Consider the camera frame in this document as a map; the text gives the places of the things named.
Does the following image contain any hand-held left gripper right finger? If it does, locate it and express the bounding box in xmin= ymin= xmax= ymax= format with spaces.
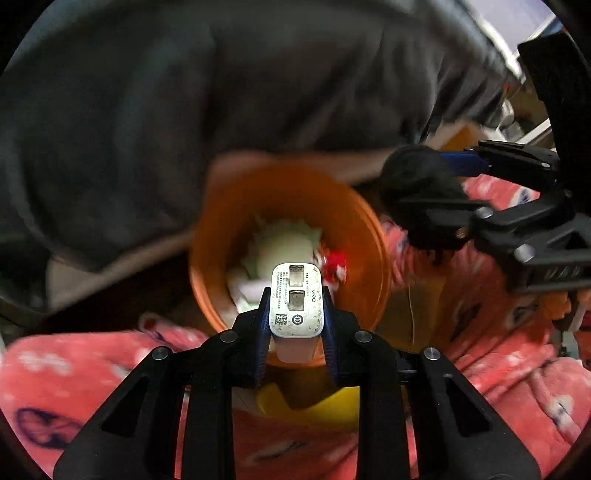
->
xmin=321 ymin=286 xmax=541 ymax=480

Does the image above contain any orange plastic bin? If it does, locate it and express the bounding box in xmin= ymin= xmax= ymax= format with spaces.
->
xmin=188 ymin=166 xmax=392 ymax=370

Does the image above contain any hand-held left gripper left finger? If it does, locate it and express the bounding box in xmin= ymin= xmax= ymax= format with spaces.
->
xmin=53 ymin=286 xmax=273 ymax=480

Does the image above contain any red hair claw clip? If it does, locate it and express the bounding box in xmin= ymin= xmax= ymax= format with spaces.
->
xmin=316 ymin=249 xmax=348 ymax=284

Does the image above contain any black cloth bundle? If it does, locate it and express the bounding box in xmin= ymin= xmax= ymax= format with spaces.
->
xmin=379 ymin=144 xmax=474 ymax=252

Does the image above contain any crumpled white plastic bag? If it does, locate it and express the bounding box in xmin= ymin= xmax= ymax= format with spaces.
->
xmin=226 ymin=217 xmax=324 ymax=315

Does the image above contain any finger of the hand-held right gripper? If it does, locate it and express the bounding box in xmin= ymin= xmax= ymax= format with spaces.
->
xmin=438 ymin=140 xmax=561 ymax=188
xmin=396 ymin=185 xmax=583 ymax=278

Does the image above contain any dark grey fleece blanket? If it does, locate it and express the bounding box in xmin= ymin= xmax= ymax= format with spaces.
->
xmin=0 ymin=0 xmax=522 ymax=273

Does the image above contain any yellow plastic object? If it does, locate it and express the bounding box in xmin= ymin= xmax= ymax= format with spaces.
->
xmin=256 ymin=385 xmax=361 ymax=428

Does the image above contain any white phone charger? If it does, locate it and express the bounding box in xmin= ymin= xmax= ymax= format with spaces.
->
xmin=269 ymin=262 xmax=325 ymax=365

